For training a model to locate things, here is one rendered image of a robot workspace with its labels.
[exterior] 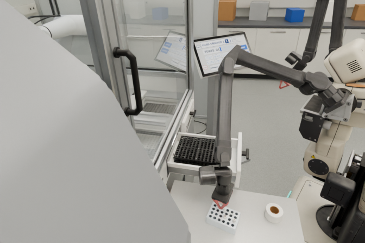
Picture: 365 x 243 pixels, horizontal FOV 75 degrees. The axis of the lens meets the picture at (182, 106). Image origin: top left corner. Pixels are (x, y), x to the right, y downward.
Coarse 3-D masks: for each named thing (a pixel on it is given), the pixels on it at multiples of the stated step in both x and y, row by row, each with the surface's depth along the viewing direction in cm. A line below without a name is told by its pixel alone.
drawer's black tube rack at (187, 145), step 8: (184, 136) 130; (184, 144) 124; (192, 144) 124; (200, 144) 124; (208, 144) 124; (176, 152) 120; (184, 152) 119; (192, 152) 119; (200, 152) 123; (208, 152) 119; (176, 160) 119; (184, 160) 119; (192, 160) 114; (200, 160) 114; (208, 160) 114
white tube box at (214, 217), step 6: (216, 204) 104; (210, 210) 102; (216, 210) 103; (222, 210) 102; (228, 210) 103; (234, 210) 102; (210, 216) 101; (216, 216) 100; (222, 216) 99; (228, 216) 99; (234, 216) 100; (210, 222) 100; (216, 222) 98; (222, 222) 97; (228, 222) 98; (222, 228) 98; (228, 228) 96; (234, 228) 95; (234, 234) 96
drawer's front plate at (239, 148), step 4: (240, 132) 127; (240, 136) 124; (240, 140) 121; (240, 144) 119; (240, 148) 116; (240, 152) 114; (236, 156) 125; (240, 156) 112; (236, 160) 120; (240, 160) 109; (236, 164) 114; (240, 164) 107; (236, 168) 110; (240, 168) 105; (236, 172) 105; (240, 172) 104; (236, 176) 106; (236, 180) 107; (236, 184) 108
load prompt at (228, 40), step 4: (216, 40) 194; (220, 40) 196; (224, 40) 197; (228, 40) 198; (200, 44) 189; (204, 44) 190; (208, 44) 191; (212, 44) 192; (216, 44) 194; (220, 44) 195
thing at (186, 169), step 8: (192, 136) 133; (200, 136) 132; (208, 136) 131; (176, 144) 135; (232, 144) 130; (232, 152) 127; (168, 160) 121; (232, 160) 122; (168, 168) 115; (176, 168) 114; (184, 168) 113; (192, 168) 112; (232, 168) 118; (232, 176) 108
